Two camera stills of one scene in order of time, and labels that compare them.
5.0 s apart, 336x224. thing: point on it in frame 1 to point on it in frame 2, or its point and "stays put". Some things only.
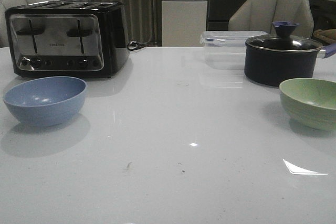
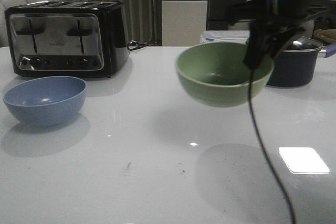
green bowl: x=310 y=102 to x=215 y=74
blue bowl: x=46 y=100 stays put
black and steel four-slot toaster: x=50 y=39 stays put
